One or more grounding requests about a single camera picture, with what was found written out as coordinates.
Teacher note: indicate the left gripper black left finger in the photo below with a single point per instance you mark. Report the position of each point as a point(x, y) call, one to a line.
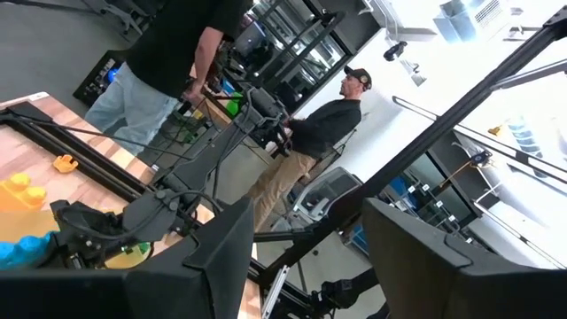
point(212, 274)

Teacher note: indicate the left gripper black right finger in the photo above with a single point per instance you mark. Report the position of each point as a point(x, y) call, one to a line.
point(421, 274)

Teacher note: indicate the blue long brick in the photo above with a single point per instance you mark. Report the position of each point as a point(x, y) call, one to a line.
point(22, 254)

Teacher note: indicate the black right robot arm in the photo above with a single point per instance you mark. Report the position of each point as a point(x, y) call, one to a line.
point(199, 164)

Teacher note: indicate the green toy block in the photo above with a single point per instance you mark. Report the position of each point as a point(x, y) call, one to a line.
point(142, 248)

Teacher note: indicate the small yellow clip piece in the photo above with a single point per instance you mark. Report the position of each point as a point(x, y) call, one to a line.
point(65, 165)

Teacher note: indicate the yellow two-stud block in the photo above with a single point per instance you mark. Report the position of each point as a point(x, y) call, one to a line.
point(20, 195)

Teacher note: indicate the grey storage crate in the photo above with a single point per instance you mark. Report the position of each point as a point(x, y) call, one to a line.
point(328, 195)

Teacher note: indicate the black computer tower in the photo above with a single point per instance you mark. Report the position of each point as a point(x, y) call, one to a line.
point(95, 82)

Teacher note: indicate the person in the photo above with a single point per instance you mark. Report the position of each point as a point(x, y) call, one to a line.
point(328, 124)
point(168, 44)

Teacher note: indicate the black shelving rack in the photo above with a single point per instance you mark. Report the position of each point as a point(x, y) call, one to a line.
point(310, 44)

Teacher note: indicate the black table frame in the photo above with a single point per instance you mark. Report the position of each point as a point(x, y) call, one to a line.
point(88, 150)

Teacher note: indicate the black upright frame post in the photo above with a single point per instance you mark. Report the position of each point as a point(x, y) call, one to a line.
point(421, 142)

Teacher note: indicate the black wall camera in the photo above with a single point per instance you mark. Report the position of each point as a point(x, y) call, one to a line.
point(394, 51)

